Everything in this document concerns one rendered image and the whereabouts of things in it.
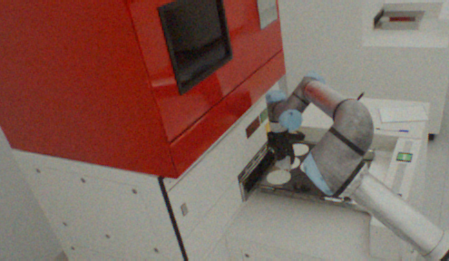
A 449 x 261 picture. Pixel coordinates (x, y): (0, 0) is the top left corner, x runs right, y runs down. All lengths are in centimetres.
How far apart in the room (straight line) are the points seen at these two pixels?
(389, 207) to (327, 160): 19
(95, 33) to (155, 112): 24
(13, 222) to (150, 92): 184
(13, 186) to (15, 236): 30
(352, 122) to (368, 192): 18
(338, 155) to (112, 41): 62
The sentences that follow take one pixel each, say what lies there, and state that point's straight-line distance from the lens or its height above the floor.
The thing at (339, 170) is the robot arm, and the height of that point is 126.
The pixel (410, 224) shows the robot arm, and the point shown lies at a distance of 107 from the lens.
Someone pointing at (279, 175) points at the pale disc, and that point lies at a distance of 166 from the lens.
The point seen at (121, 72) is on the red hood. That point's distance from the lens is 109.
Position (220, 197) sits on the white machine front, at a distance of 148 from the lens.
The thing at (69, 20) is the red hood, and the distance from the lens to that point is 115.
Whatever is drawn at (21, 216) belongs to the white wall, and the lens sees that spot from 279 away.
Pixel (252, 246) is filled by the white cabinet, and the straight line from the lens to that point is 153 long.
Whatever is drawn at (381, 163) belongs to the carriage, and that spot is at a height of 88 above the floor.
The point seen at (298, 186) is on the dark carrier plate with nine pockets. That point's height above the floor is 90.
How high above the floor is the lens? 186
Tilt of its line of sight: 30 degrees down
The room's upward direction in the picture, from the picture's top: 8 degrees counter-clockwise
